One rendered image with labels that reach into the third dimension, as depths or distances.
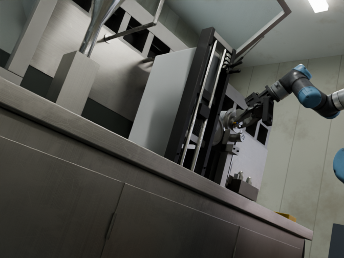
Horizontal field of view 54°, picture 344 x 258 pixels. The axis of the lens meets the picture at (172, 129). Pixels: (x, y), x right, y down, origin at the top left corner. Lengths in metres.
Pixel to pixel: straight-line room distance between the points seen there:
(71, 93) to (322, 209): 3.28
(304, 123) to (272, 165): 0.63
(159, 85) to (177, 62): 0.12
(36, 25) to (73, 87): 0.38
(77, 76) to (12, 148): 0.49
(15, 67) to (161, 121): 0.71
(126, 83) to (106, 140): 0.84
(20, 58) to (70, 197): 0.28
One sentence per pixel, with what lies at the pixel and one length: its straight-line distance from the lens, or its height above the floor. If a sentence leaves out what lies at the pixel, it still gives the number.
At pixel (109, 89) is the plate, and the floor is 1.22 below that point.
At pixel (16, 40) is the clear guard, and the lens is 0.70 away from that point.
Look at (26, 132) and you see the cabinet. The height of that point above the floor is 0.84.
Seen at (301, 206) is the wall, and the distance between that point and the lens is 4.02.
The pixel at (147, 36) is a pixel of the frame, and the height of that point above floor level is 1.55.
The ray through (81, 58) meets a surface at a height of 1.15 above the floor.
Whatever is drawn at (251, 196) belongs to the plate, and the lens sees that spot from 1.60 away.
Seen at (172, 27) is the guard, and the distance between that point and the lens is 1.77.
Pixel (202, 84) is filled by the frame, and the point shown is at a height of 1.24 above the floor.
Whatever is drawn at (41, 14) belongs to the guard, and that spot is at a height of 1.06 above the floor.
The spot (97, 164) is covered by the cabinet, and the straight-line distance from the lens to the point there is 0.71.
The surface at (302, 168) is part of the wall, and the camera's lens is 4.13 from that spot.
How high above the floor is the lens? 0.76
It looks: 16 degrees up
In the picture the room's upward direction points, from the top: 17 degrees clockwise
